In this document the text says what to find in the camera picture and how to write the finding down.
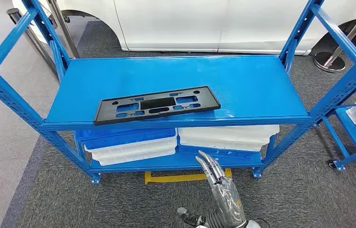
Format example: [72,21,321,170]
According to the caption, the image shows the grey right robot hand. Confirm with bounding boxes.
[177,150,249,228]

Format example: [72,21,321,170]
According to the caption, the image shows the black plastic plate frame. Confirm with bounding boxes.
[94,85,222,126]

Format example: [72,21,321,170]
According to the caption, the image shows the blue metal shelf rack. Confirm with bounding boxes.
[0,0,356,185]

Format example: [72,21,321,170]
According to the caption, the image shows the blue wheeled shelf cart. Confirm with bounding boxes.
[322,85,356,171]

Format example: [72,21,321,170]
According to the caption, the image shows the white car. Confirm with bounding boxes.
[12,0,356,57]

